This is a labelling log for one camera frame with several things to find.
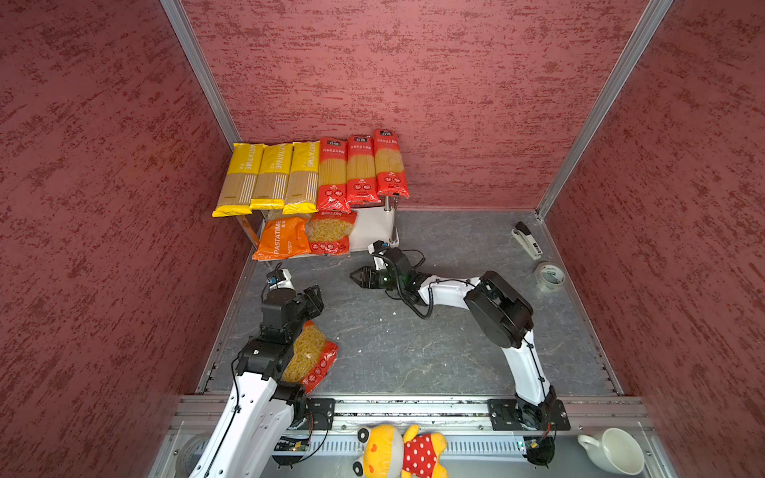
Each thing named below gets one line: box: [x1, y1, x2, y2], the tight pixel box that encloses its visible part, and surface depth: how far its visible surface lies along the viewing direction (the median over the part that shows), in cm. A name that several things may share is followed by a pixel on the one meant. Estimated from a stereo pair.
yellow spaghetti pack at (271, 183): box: [249, 143, 294, 211], surface depth 80 cm
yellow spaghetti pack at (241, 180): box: [212, 143, 265, 219], surface depth 79 cm
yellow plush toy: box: [352, 424, 449, 478], surface depth 65 cm
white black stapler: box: [510, 221, 543, 260], surface depth 111 cm
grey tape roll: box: [533, 260, 567, 292], surface depth 102 cm
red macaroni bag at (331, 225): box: [307, 195, 358, 256], surface depth 99 cm
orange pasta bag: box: [252, 217, 312, 260], surface depth 99 cm
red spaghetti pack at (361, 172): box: [346, 135, 382, 207], surface depth 81 cm
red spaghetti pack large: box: [317, 139, 352, 215], surface depth 80 cm
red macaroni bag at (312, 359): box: [282, 320, 339, 395], surface depth 81 cm
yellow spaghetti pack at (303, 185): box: [281, 140, 321, 216], surface depth 79 cm
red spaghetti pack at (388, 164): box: [373, 128, 411, 199], surface depth 83 cm
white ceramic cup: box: [577, 427, 646, 477], surface depth 65 cm
